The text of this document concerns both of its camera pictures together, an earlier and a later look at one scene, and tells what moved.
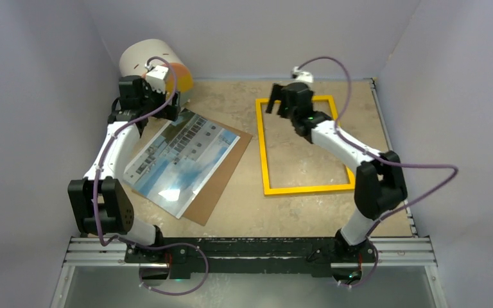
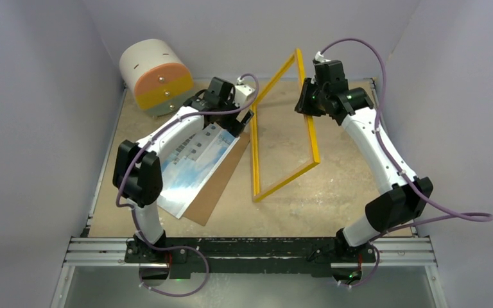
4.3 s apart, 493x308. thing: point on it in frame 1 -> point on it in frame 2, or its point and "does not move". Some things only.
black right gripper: [278, 90] -> [304, 106]
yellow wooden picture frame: [267, 189] -> [257, 196]
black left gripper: [169, 113] -> [233, 126]
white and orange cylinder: [141, 55] does not move
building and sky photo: [175, 165] does not move
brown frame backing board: [202, 206] does not move
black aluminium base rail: [251, 256] does not move
